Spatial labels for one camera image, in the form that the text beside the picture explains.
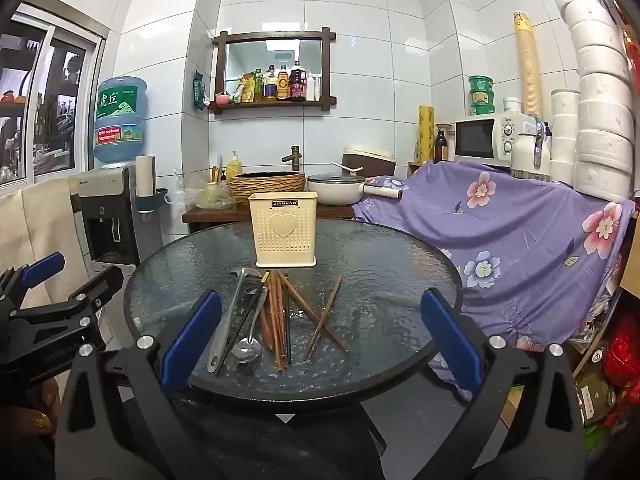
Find narrow stack of white bowls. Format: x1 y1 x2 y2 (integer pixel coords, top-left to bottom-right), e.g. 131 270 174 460
550 89 582 186

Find wooden counter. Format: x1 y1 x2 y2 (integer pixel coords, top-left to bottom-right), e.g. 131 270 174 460
181 205 356 235

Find red plastic bag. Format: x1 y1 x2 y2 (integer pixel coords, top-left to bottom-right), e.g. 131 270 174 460
602 310 640 388

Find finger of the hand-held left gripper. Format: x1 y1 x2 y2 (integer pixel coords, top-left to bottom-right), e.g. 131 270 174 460
0 252 67 311
10 265 125 332

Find wide stacks of white bowls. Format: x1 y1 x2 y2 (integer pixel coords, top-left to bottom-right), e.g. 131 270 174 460
552 0 636 203

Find white microwave oven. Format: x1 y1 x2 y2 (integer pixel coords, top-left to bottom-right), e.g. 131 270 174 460
452 112 538 168

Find blue water jug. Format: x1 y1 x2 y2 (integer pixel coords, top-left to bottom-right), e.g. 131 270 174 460
94 76 150 165

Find red hanging decoration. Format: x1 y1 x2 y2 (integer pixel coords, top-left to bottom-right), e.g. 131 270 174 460
617 2 640 81

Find person's left hand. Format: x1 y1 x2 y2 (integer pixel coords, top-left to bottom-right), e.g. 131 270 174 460
0 377 62 442

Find teal cup holder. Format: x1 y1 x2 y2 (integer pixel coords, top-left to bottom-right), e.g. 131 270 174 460
137 189 169 221

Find yellow roll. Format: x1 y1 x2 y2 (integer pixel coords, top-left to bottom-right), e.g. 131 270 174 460
417 105 436 163

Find bundle of wooden chopsticks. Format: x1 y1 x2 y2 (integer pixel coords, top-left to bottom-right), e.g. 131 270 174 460
260 270 351 375

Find yellow snack packets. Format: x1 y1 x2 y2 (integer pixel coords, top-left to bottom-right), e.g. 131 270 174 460
231 74 256 104

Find white kettle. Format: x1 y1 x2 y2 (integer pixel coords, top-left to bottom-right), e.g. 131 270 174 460
510 115 553 181

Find window with grey frame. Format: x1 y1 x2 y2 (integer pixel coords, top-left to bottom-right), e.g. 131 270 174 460
0 2 108 186

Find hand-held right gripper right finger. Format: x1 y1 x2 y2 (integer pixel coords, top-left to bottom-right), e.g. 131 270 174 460
420 287 587 480

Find white pot with glass lid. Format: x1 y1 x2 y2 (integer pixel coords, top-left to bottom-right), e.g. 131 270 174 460
306 172 373 206

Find dark wooden wall shelf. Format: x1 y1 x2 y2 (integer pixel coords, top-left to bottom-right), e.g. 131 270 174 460
212 30 337 112

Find brown wooden handle utensil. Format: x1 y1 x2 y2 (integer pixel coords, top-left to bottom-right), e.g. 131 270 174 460
257 271 276 353

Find beige cloth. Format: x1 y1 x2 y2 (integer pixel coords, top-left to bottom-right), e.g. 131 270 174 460
0 177 83 306

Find woven pattern basin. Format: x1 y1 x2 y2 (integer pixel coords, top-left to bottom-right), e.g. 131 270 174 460
228 171 307 206

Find cardboard box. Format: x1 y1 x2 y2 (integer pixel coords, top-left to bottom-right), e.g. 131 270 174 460
612 200 640 291

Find green hanging packet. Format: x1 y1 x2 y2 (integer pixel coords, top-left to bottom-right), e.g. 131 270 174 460
192 71 208 111

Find cream plastic utensil holder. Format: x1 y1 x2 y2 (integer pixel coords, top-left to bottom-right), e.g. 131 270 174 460
248 191 319 269

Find grey water dispenser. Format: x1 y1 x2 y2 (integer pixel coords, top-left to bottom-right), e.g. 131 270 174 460
68 166 146 271

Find stainless steel spoon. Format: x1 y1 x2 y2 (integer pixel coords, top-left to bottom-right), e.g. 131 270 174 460
231 282 268 364

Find white and brown rice cooker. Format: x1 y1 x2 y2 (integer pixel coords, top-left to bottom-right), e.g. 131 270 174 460
342 144 397 178

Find dark soy sauce bottle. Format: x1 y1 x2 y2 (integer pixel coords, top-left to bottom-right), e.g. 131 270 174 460
289 61 307 102

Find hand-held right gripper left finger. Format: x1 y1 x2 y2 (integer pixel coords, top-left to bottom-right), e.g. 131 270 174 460
54 289 227 480

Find clear plastic bag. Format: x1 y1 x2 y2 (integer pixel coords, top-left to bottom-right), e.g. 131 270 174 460
172 167 238 211

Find purple floral cloth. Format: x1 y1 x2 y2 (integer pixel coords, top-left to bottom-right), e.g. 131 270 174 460
351 160 637 403

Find white paper cup tube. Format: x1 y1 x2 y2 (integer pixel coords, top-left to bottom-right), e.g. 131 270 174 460
136 155 155 196

